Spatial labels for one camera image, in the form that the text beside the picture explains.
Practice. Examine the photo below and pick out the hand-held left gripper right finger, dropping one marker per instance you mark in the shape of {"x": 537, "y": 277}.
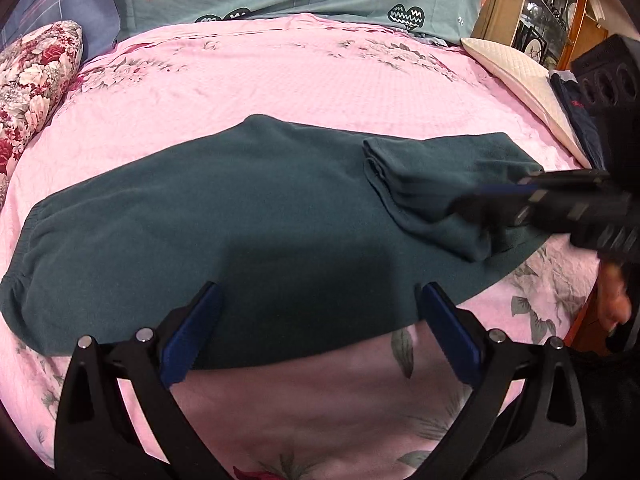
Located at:
{"x": 450, "y": 335}

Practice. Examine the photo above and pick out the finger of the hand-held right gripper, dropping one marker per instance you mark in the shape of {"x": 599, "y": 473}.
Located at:
{"x": 530, "y": 215}
{"x": 565, "y": 178}

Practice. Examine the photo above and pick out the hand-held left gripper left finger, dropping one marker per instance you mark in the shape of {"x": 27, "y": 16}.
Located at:
{"x": 192, "y": 335}

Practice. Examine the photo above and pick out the dark green pants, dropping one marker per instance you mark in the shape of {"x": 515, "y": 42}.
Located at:
{"x": 200, "y": 210}

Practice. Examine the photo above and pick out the person's right hand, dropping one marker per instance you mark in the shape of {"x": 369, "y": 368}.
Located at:
{"x": 614, "y": 295}

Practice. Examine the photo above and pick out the navy garment with red logo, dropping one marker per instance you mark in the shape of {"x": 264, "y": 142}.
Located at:
{"x": 575, "y": 120}

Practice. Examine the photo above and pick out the round plate with bird print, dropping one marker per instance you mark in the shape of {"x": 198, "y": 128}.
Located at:
{"x": 535, "y": 49}

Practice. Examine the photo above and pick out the white quilted pillow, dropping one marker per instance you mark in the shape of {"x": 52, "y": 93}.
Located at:
{"x": 510, "y": 65}

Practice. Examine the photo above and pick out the pink floral bed sheet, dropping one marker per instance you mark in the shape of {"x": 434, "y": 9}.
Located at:
{"x": 250, "y": 75}

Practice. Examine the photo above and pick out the red floral pillow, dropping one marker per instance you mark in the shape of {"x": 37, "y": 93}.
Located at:
{"x": 30, "y": 75}

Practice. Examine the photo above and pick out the blue plaid pillow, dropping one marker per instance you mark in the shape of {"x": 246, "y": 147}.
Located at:
{"x": 75, "y": 0}

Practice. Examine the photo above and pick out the wooden bed frame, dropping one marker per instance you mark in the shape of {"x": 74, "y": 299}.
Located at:
{"x": 585, "y": 325}

